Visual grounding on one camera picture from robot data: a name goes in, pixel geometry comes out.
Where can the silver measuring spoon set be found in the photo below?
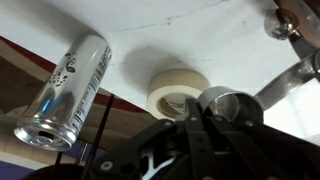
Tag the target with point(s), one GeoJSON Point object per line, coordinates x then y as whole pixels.
{"type": "Point", "coordinates": [233, 103]}

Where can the beige masking tape roll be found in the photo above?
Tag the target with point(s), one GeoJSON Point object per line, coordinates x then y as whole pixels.
{"type": "Point", "coordinates": [173, 83]}

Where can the silver white drink can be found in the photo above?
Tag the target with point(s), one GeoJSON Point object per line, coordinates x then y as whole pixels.
{"type": "Point", "coordinates": [66, 96]}

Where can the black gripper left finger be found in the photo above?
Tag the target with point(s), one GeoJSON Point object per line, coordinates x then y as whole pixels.
{"type": "Point", "coordinates": [160, 153]}

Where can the large white paper sheet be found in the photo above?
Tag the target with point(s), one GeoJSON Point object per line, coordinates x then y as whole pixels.
{"type": "Point", "coordinates": [166, 36]}

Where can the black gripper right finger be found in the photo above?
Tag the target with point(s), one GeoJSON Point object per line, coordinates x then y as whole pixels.
{"type": "Point", "coordinates": [266, 156]}

